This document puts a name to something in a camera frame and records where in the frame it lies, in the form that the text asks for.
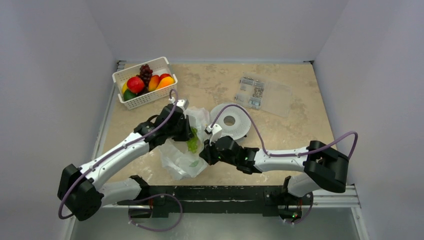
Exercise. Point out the fake green grapes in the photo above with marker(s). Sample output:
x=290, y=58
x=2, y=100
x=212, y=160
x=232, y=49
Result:
x=192, y=143

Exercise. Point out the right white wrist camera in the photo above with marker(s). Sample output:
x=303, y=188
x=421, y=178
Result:
x=214, y=131

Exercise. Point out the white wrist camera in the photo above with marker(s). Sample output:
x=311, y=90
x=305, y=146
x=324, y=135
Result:
x=181, y=103
x=214, y=131

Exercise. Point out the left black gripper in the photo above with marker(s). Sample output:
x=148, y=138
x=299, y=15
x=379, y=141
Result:
x=187, y=134

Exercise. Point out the clear plastic screw box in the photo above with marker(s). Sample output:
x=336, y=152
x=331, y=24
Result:
x=263, y=93

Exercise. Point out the fake green avocado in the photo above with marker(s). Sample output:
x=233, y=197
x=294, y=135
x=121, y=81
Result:
x=128, y=95

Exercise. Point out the fake red peach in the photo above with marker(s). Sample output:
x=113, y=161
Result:
x=164, y=75

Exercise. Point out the white plastic basket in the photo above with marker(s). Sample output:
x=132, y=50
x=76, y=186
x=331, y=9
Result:
x=158, y=66

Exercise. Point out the fake red fruit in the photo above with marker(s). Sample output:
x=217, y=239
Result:
x=135, y=84

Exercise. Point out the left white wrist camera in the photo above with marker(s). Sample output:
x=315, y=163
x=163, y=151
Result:
x=181, y=103

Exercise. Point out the fake purple grapes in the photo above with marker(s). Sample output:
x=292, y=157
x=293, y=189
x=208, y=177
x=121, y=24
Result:
x=145, y=74

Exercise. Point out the white plastic bag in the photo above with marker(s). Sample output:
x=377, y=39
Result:
x=175, y=157

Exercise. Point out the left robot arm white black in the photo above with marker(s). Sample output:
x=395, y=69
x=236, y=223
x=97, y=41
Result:
x=83, y=190

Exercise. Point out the fake yellow banana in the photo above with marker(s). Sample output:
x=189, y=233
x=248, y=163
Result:
x=124, y=88

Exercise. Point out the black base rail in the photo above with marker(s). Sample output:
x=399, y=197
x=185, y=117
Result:
x=268, y=201

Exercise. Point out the fake orange fruit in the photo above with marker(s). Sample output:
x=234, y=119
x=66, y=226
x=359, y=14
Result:
x=165, y=82

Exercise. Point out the fake orange mango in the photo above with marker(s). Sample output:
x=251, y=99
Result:
x=153, y=83

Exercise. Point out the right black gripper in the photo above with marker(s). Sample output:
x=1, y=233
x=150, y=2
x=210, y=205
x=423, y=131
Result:
x=209, y=154

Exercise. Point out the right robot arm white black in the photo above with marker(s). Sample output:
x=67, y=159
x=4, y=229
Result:
x=319, y=166

